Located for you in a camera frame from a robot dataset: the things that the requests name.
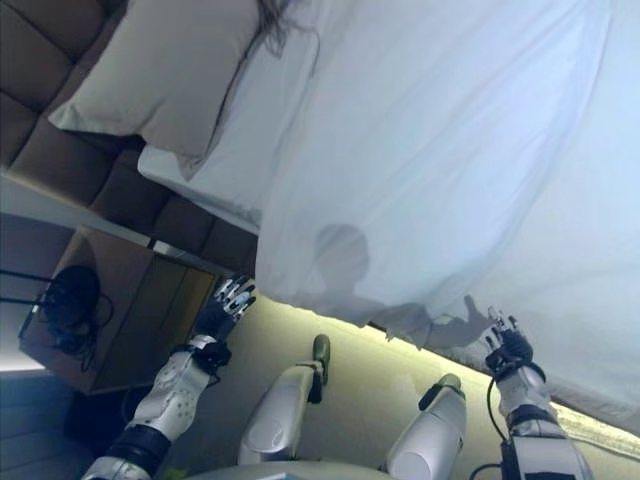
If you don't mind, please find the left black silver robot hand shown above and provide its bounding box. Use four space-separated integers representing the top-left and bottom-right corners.
192 273 257 345

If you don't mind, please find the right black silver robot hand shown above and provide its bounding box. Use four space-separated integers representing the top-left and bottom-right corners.
482 308 535 374

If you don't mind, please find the white duvet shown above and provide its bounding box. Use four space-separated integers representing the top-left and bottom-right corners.
254 0 640 431

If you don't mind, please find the white fitted bed sheet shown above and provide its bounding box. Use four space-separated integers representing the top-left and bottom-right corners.
137 29 321 236

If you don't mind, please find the brown tufted bed headboard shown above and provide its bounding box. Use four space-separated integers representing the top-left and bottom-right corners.
0 0 261 274

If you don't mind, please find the wooden bedside nightstand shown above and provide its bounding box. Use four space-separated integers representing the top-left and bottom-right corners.
14 224 236 396

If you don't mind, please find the right silver robot leg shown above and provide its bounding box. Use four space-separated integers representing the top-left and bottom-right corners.
387 372 469 480

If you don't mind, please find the patterned bedside rug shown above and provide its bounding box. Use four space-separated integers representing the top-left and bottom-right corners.
549 402 640 461

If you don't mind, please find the grey robot torso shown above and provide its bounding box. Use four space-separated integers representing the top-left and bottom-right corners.
174 449 401 480

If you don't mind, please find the large beige pillow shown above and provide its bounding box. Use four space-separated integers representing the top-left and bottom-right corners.
48 0 261 181

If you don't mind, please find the woven fringed grey cushion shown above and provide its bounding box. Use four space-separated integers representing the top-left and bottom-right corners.
234 0 321 66

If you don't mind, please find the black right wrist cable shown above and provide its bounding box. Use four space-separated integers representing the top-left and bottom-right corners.
469 374 514 480

